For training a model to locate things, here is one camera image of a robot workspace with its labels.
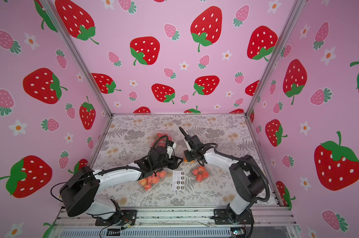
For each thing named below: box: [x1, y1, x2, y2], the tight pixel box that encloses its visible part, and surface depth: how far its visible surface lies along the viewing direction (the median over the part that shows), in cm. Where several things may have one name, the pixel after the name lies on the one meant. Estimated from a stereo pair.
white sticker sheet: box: [172, 170, 185, 191], surface depth 88 cm
